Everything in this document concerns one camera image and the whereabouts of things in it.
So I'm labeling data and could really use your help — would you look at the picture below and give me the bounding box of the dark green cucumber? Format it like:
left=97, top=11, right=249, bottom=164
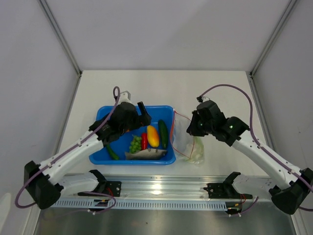
left=158, top=119, right=169, bottom=149

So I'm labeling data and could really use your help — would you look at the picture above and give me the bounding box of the yellow orange mango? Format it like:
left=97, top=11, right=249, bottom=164
left=147, top=125, right=160, bottom=148

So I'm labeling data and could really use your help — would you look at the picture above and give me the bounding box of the white cauliflower with leaves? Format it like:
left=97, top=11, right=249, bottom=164
left=186, top=137, right=204, bottom=164

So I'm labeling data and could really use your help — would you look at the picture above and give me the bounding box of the clear zip top bag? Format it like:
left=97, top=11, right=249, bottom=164
left=170, top=110, right=194, bottom=163

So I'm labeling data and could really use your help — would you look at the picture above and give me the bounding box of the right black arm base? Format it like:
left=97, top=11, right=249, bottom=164
left=203, top=183, right=253, bottom=199

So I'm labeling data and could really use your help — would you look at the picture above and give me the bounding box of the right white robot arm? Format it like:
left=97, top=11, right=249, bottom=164
left=186, top=100, right=313, bottom=215

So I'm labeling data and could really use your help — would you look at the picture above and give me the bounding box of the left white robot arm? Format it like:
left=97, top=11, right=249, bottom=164
left=24, top=101, right=152, bottom=210

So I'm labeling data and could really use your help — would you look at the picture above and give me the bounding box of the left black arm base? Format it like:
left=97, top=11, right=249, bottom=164
left=105, top=181, right=122, bottom=197

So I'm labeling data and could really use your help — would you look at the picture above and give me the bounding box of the red chili pepper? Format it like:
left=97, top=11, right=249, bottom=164
left=141, top=133, right=148, bottom=150

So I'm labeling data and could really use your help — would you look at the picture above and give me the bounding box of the green grape bunch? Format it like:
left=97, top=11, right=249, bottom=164
left=129, top=136, right=142, bottom=154

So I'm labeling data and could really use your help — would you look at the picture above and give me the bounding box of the grey toy fish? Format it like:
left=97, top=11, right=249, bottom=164
left=125, top=148, right=168, bottom=161

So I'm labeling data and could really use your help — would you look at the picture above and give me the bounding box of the small green chili pepper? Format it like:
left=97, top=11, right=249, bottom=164
left=105, top=144, right=119, bottom=161

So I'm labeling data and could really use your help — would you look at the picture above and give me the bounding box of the blue plastic bin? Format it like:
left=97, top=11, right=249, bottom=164
left=89, top=105, right=176, bottom=165

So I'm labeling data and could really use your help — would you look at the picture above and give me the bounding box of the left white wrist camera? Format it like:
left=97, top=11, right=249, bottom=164
left=119, top=91, right=131, bottom=103

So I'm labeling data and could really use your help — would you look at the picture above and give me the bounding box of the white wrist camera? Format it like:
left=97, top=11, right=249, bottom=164
left=196, top=95, right=210, bottom=103
left=119, top=91, right=131, bottom=103

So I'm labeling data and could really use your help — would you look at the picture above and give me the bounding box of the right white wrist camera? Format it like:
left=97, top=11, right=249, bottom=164
left=196, top=95, right=210, bottom=103

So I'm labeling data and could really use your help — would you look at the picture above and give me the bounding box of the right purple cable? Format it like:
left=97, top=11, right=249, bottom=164
left=198, top=84, right=313, bottom=212

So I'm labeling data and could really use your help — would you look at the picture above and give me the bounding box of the purple cable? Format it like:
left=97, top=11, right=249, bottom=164
left=198, top=84, right=313, bottom=212
left=15, top=86, right=120, bottom=216

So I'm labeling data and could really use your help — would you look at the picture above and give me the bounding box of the aluminium mounting rail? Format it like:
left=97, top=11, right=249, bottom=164
left=106, top=176, right=226, bottom=200

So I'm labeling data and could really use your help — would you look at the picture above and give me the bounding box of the white slotted cable duct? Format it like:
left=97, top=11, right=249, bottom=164
left=52, top=198, right=227, bottom=211

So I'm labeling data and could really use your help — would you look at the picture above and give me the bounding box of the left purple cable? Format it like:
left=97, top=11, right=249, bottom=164
left=15, top=86, right=120, bottom=216

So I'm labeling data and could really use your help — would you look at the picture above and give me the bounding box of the left aluminium frame post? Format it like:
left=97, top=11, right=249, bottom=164
left=37, top=0, right=82, bottom=76

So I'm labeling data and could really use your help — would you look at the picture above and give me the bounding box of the aluminium frame post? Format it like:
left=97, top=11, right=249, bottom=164
left=37, top=0, right=82, bottom=76
left=249, top=0, right=300, bottom=78

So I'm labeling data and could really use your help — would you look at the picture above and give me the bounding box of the right aluminium frame post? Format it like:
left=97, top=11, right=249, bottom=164
left=249, top=0, right=300, bottom=78

